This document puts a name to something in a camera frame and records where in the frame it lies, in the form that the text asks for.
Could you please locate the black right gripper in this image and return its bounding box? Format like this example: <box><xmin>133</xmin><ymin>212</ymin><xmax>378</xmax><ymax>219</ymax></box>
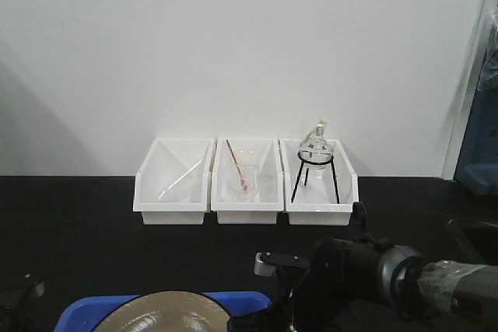
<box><xmin>268</xmin><ymin>237</ymin><xmax>347</xmax><ymax>331</ymax></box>

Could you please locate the beige plate with black rim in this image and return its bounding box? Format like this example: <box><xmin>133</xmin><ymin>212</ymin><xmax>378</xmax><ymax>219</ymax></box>
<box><xmin>94</xmin><ymin>291</ymin><xmax>230</xmax><ymax>331</ymax></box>

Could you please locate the blue plastic tray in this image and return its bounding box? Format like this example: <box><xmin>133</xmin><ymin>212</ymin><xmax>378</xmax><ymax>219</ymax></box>
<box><xmin>54</xmin><ymin>291</ymin><xmax>270</xmax><ymax>332</ymax></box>

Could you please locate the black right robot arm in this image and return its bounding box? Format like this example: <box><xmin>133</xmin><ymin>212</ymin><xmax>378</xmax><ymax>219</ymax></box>
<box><xmin>260</xmin><ymin>201</ymin><xmax>497</xmax><ymax>331</ymax></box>

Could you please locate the blue cabinet at right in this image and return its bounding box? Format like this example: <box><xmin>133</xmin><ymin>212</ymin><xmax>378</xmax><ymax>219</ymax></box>
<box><xmin>454</xmin><ymin>7</ymin><xmax>497</xmax><ymax>196</ymax></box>

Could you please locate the right white storage bin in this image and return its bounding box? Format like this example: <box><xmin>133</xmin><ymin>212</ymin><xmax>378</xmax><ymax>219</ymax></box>
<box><xmin>279</xmin><ymin>139</ymin><xmax>359</xmax><ymax>226</ymax></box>

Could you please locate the white storage bin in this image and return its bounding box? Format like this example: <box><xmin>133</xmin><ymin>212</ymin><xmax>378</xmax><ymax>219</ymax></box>
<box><xmin>279</xmin><ymin>139</ymin><xmax>359</xmax><ymax>226</ymax></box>
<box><xmin>210</xmin><ymin>138</ymin><xmax>284</xmax><ymax>225</ymax></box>
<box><xmin>133</xmin><ymin>138</ymin><xmax>215</xmax><ymax>225</ymax></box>

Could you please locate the red striped stirring rod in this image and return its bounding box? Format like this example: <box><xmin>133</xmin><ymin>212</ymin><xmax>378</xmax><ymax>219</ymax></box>
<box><xmin>226</xmin><ymin>139</ymin><xmax>248</xmax><ymax>193</ymax></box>

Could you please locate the middle white storage bin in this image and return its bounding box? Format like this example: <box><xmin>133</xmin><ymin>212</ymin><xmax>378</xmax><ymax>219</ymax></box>
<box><xmin>210</xmin><ymin>138</ymin><xmax>284</xmax><ymax>225</ymax></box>

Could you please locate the black tripod stand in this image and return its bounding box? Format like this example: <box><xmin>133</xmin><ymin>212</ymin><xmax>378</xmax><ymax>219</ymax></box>
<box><xmin>289</xmin><ymin>148</ymin><xmax>341</xmax><ymax>205</ymax></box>

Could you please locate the glass beaker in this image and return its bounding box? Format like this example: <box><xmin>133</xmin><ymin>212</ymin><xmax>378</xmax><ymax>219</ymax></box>
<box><xmin>229</xmin><ymin>164</ymin><xmax>257</xmax><ymax>201</ymax></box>

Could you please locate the glass alcohol lamp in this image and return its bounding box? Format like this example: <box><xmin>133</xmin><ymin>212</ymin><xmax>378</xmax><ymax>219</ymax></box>
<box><xmin>299</xmin><ymin>121</ymin><xmax>333</xmax><ymax>169</ymax></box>

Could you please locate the glass funnel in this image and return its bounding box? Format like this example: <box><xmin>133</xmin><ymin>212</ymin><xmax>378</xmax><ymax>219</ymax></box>
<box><xmin>155</xmin><ymin>158</ymin><xmax>205</xmax><ymax>203</ymax></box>

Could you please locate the left white storage bin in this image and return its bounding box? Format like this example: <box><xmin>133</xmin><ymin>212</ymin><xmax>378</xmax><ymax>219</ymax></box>
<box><xmin>133</xmin><ymin>138</ymin><xmax>215</xmax><ymax>225</ymax></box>

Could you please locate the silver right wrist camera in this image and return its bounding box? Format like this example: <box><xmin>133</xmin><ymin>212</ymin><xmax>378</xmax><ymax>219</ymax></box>
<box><xmin>254</xmin><ymin>252</ymin><xmax>310</xmax><ymax>277</ymax></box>

